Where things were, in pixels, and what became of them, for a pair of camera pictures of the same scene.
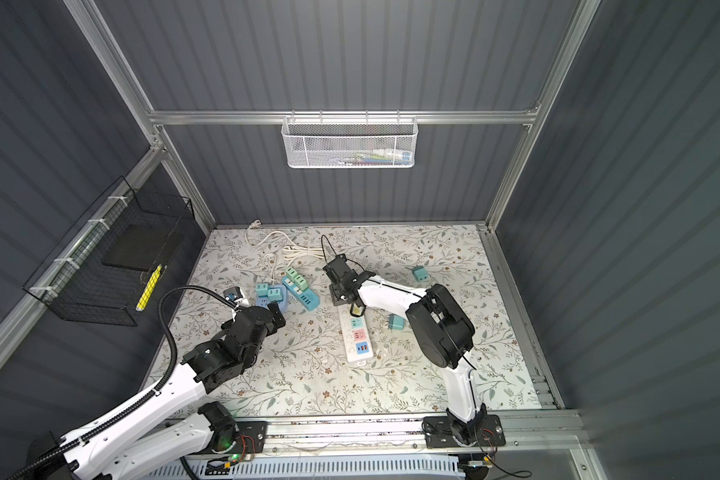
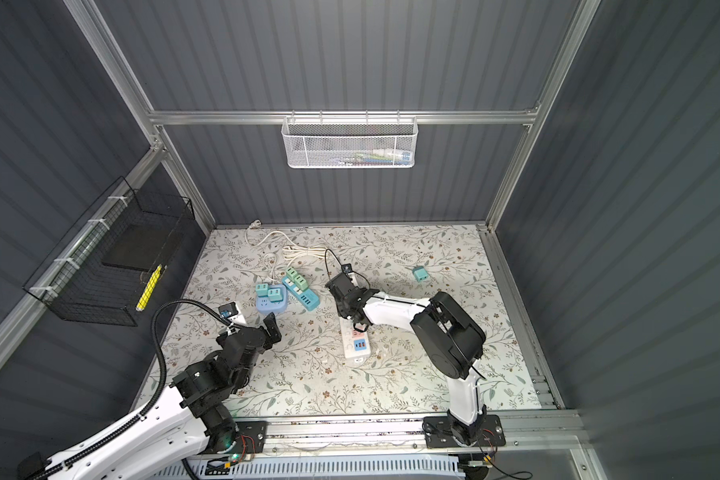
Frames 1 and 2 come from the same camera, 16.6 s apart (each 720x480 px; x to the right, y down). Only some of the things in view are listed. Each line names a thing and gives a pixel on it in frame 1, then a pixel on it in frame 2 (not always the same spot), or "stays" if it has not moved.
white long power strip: (356, 336) stays
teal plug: (274, 294) stays
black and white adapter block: (232, 293) to (228, 310)
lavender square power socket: (263, 301) stays
